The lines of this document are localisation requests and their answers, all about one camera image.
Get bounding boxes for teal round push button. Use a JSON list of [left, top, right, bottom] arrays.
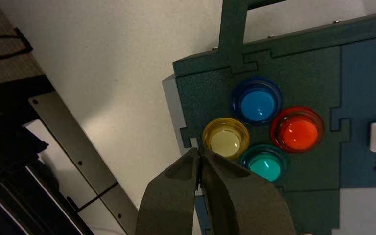
[[239, 144, 289, 183]]

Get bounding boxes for black metal frame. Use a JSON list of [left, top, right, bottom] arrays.
[[0, 74, 94, 235]]

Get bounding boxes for dark modular control box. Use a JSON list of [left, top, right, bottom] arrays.
[[162, 0, 376, 235]]

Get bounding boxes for thin black cable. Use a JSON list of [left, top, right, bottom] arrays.
[[66, 182, 119, 212], [0, 27, 34, 63]]

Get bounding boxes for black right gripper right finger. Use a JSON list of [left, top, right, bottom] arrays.
[[200, 150, 296, 235]]

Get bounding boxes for blue round push button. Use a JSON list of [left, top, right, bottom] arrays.
[[231, 76, 283, 125]]

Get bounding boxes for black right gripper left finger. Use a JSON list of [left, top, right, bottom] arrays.
[[135, 147, 201, 235]]

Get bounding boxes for yellow round push button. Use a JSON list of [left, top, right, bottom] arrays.
[[202, 117, 250, 160]]

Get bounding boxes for red round push button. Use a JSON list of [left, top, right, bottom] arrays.
[[270, 106, 325, 154]]

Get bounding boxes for grey metal bar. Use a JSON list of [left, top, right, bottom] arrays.
[[28, 91, 139, 235]]

